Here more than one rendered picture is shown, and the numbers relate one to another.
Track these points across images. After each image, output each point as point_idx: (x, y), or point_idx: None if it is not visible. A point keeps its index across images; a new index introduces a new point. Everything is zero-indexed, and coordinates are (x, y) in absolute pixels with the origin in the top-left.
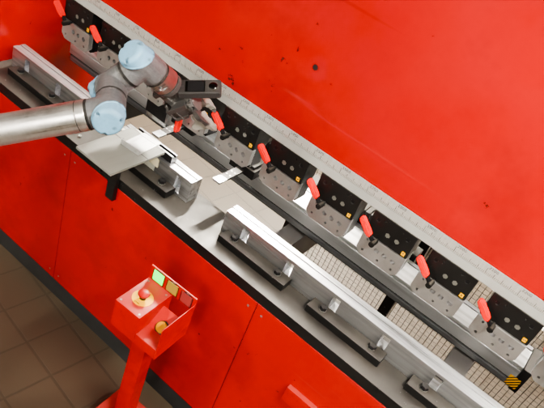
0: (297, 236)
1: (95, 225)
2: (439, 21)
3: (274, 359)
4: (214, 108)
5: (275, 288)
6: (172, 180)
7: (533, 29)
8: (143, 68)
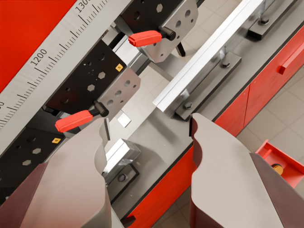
0: None
1: (141, 218)
2: None
3: (269, 75)
4: (105, 125)
5: (239, 66)
6: (120, 167)
7: None
8: None
